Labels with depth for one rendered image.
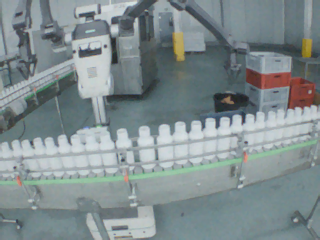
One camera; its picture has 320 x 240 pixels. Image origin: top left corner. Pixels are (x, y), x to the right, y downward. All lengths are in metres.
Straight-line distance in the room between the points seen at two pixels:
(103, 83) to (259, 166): 0.97
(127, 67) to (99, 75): 3.17
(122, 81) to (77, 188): 3.81
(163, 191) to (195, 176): 0.14
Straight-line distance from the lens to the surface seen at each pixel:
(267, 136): 1.03
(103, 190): 0.95
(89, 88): 1.40
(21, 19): 1.00
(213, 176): 0.97
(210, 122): 0.88
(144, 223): 1.70
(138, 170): 0.92
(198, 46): 10.39
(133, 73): 4.52
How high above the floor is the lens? 1.54
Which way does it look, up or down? 25 degrees down
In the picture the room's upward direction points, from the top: 4 degrees counter-clockwise
